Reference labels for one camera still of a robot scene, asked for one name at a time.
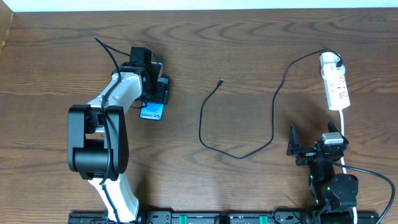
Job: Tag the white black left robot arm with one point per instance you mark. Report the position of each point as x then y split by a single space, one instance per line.
98 147

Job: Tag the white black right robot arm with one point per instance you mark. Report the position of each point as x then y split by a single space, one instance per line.
335 193

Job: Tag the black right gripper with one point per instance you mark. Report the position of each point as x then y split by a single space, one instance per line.
310 152

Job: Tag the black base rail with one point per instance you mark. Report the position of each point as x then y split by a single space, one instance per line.
165 217

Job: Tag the white USB charger adapter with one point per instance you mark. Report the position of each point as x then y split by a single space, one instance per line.
330 70

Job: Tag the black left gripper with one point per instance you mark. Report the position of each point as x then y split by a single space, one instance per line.
165 91

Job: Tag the white power strip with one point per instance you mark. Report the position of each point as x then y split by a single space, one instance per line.
335 88

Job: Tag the blue Galaxy smartphone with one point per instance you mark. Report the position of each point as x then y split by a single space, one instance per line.
153 107

